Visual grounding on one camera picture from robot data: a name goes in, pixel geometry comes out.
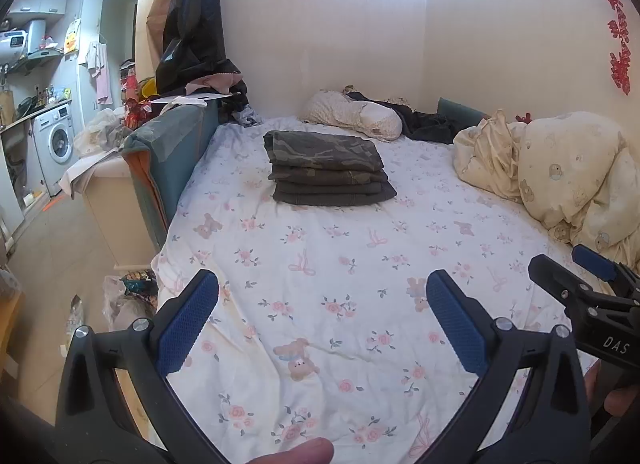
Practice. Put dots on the camouflage pants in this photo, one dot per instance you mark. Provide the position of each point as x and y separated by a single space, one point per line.
317 159

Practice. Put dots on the dark grey folded pants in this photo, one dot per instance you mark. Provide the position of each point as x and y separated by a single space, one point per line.
303 186

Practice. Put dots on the white water heater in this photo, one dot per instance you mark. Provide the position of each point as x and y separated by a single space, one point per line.
23 45

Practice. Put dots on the black clothing by pillow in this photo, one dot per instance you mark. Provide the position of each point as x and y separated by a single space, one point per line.
416 125

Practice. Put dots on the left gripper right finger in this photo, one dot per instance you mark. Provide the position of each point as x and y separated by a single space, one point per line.
551 422

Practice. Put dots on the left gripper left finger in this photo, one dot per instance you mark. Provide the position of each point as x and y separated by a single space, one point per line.
93 423

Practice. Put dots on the right hand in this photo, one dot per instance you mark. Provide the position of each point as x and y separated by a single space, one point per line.
618 401

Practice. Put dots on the white washing machine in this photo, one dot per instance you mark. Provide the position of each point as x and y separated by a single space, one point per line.
54 142

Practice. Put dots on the teal bed headboard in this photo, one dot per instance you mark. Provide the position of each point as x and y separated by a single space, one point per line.
161 156

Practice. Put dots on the dark hanging clothes pile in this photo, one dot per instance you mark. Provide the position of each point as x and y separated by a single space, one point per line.
189 40

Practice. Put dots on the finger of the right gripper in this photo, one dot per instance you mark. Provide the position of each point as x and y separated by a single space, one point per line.
579 299
623 281

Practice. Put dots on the red paper wall decoration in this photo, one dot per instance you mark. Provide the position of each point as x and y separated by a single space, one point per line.
620 61

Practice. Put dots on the cream bear print quilt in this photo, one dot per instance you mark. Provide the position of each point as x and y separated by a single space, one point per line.
575 174

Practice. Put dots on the left hand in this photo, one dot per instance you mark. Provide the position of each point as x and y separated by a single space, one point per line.
313 451

